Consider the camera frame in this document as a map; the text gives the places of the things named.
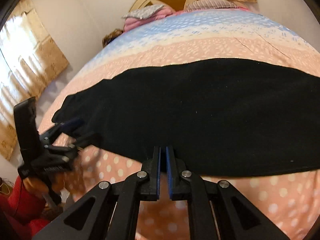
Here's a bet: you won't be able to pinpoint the beige side window curtain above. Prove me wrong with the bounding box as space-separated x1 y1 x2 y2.
1 0 69 160

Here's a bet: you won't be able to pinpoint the grey patterned pillow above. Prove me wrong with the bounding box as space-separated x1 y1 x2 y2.
122 4 164 20

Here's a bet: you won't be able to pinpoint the brown plush toy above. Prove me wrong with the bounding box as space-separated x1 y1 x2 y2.
102 29 123 48

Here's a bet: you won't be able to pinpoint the pink blue dotted bedspread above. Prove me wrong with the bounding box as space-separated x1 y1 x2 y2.
40 9 319 239

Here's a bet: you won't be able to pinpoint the striped pillow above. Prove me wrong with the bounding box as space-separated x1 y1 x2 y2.
184 0 238 12

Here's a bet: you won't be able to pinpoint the red cloth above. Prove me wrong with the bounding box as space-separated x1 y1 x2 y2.
1 177 50 239

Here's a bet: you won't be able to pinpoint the black pants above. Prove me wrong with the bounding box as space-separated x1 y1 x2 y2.
52 59 319 177

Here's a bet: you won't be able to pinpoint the pink folded blanket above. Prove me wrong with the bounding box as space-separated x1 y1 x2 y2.
124 7 174 32

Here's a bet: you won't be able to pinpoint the person's left hand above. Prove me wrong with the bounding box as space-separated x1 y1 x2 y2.
23 173 65 198

